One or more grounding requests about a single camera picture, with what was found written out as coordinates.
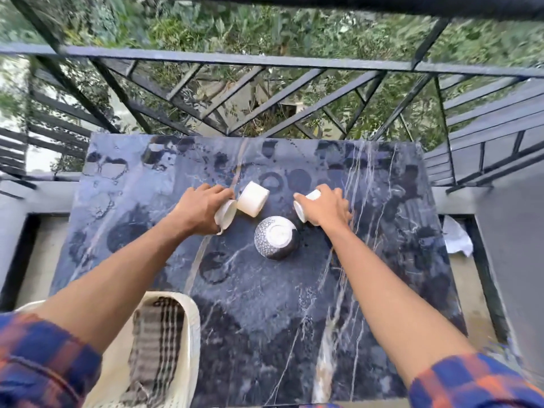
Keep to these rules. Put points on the person's right hand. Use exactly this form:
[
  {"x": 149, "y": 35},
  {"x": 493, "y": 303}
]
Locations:
[{"x": 328, "y": 209}]

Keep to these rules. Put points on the person's left hand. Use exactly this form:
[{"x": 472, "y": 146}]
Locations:
[{"x": 199, "y": 210}]

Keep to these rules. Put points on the plain white cup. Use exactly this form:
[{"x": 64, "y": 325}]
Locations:
[{"x": 226, "y": 215}]

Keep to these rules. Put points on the white mug blue flower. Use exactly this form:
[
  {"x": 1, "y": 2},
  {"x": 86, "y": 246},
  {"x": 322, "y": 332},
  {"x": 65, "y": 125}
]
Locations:
[{"x": 301, "y": 211}]

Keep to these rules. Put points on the cream cup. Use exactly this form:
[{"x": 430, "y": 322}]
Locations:
[{"x": 253, "y": 198}]

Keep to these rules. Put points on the patterned bowl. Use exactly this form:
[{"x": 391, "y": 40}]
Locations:
[{"x": 276, "y": 237}]

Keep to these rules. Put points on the cream plastic basket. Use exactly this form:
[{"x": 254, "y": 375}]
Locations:
[{"x": 190, "y": 335}]

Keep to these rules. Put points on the brown checked cloth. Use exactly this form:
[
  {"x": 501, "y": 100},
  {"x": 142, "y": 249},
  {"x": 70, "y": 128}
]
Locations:
[{"x": 153, "y": 348}]

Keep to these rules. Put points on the person's left forearm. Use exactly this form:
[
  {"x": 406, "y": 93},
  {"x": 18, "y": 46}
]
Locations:
[{"x": 110, "y": 288}]

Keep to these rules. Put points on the person's right forearm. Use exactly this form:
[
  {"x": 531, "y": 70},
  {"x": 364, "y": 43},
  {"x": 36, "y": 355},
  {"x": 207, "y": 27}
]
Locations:
[{"x": 395, "y": 305}]

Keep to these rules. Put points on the dark marble table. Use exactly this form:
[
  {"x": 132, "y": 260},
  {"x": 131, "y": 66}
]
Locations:
[{"x": 263, "y": 301}]

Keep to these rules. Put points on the crumpled white paper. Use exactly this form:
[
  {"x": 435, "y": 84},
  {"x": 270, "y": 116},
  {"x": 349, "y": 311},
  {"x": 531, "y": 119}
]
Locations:
[{"x": 457, "y": 237}]

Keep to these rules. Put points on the black metal railing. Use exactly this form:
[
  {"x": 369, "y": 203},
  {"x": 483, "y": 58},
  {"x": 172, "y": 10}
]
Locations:
[{"x": 255, "y": 60}]

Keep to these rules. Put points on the green foliage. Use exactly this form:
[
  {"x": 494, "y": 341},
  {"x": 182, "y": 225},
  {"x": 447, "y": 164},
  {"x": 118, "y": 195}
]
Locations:
[{"x": 255, "y": 29}]

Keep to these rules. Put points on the blue orange plaid shirt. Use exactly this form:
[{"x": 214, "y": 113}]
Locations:
[{"x": 38, "y": 365}]

